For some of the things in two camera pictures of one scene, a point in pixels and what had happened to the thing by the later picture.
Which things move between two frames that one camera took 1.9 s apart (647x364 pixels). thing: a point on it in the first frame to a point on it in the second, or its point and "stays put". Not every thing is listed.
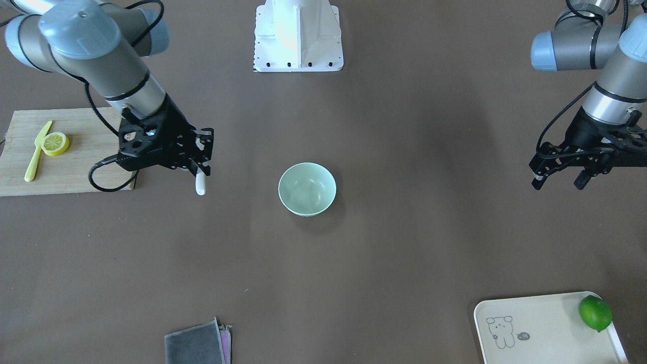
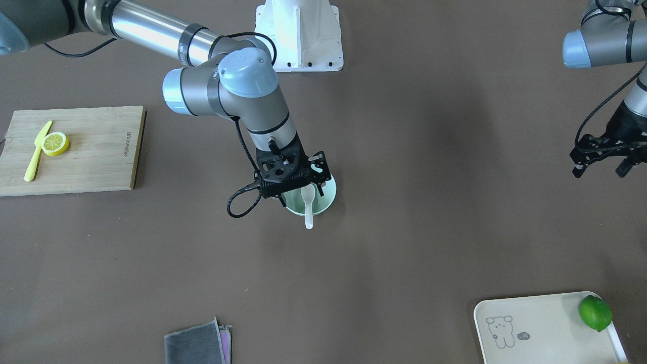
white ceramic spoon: x=200 y=182 to x=308 y=192
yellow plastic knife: x=32 y=168 stays put
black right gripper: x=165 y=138 to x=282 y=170
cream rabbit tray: x=543 y=329 stays put
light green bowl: x=307 y=189 stays put
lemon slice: x=54 y=143 stays put
